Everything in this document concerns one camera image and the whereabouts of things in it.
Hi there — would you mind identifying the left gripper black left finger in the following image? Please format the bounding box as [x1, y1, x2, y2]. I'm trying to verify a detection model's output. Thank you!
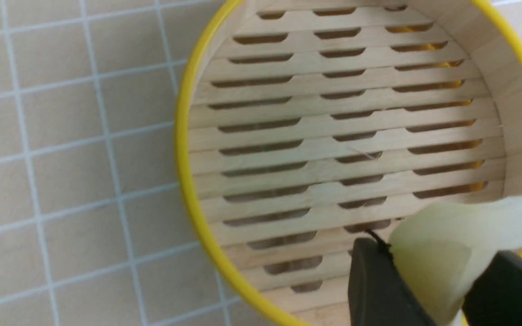
[348, 230, 435, 326]

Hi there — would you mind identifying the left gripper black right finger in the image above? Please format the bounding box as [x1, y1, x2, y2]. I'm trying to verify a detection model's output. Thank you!
[463, 251, 522, 326]

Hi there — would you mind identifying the pale green dumpling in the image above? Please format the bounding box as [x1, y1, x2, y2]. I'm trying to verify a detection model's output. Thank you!
[389, 196, 522, 326]

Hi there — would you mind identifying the bamboo steamer tray yellow rim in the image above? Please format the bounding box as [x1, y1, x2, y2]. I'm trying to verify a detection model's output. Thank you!
[175, 0, 522, 326]

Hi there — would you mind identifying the beige checkered tablecloth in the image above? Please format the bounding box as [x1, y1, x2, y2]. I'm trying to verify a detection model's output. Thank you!
[0, 0, 522, 326]

